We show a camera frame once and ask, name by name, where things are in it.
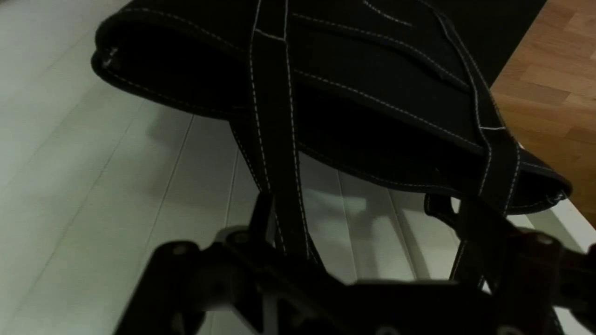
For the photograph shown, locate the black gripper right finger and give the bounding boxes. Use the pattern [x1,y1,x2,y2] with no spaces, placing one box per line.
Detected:
[423,192,596,335]

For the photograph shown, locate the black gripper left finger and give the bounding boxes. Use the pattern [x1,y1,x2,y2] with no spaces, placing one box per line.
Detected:
[114,192,350,335]

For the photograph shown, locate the black tote bag white stitching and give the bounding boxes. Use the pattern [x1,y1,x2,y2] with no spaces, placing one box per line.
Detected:
[89,0,574,294]

